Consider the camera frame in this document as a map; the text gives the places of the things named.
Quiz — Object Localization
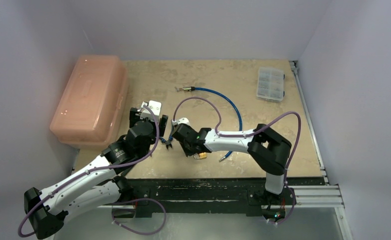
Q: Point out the brass padlock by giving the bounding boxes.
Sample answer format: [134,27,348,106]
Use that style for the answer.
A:
[193,152,208,160]

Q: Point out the silver key bunch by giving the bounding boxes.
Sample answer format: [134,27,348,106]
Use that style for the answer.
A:
[174,86,184,92]

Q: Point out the blue cable lock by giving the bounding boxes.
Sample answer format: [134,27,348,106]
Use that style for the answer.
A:
[182,86,243,163]

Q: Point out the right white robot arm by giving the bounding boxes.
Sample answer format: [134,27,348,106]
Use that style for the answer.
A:
[172,123,292,204]

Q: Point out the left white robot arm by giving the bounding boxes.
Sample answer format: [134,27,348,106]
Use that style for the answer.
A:
[17,101,168,240]

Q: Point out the pink translucent plastic toolbox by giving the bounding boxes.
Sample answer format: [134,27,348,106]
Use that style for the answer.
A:
[49,55,129,150]

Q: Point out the clear compartment screw box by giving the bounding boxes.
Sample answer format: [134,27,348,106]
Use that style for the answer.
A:
[256,66,285,103]

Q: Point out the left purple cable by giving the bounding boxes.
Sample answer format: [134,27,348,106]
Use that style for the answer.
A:
[17,105,161,239]

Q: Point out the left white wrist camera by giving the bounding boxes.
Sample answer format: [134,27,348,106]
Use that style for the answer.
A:
[138,100,162,121]

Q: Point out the blue handled pliers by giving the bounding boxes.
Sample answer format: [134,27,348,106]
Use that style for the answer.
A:
[159,136,173,150]

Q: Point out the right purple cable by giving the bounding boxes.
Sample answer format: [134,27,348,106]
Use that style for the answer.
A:
[171,96,302,173]

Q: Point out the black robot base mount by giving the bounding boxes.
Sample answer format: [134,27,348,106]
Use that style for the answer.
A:
[115,177,297,219]

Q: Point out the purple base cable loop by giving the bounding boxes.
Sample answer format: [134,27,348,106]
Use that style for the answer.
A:
[111,198,167,236]

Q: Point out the aluminium frame rail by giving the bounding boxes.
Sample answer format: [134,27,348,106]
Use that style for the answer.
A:
[289,61,353,240]

